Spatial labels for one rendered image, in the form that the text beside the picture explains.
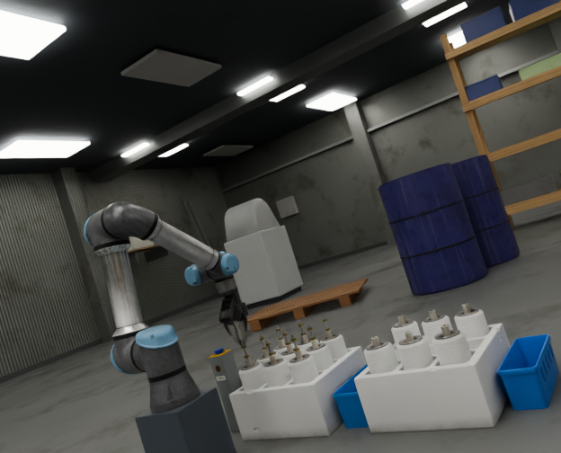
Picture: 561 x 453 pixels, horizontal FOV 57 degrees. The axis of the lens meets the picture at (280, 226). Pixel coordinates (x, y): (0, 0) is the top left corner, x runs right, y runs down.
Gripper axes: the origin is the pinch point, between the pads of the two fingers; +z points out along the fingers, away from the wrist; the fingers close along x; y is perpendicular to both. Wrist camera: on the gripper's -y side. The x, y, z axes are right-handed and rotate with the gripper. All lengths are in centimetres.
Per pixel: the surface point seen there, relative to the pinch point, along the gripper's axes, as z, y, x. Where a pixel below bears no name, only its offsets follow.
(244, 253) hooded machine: -38, 455, 127
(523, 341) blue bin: 24, -4, -96
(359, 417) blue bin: 31, -17, -38
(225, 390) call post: 17.9, 7.7, 15.5
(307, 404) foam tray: 23.7, -16.2, -21.6
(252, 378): 13.4, -3.9, -1.1
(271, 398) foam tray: 20.2, -10.9, -8.2
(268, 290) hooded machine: 17, 450, 111
